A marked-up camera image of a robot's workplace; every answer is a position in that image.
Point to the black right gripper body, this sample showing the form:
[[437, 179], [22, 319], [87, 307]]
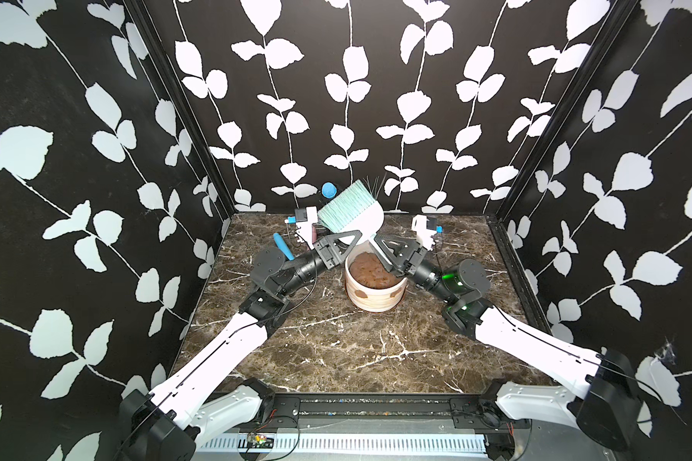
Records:
[[426, 275]]

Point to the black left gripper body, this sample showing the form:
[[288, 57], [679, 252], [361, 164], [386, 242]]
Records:
[[310, 266]]

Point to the cream ceramic pot with soil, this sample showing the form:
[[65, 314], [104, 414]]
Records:
[[368, 284]]

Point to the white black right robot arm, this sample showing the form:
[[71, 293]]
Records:
[[595, 393]]

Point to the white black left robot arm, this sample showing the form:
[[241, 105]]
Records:
[[179, 416]]

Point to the blue toy microphone lying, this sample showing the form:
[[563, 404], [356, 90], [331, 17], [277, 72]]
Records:
[[283, 246]]

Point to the blue microphone on stand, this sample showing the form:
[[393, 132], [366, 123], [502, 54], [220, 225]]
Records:
[[329, 190]]

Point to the white perforated strip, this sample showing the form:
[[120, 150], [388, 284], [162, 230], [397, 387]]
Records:
[[451, 445]]

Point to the small circuit board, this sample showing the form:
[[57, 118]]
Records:
[[259, 441]]

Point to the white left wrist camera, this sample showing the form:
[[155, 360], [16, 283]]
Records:
[[305, 221]]

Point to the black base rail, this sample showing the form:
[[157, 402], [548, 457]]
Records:
[[465, 411]]

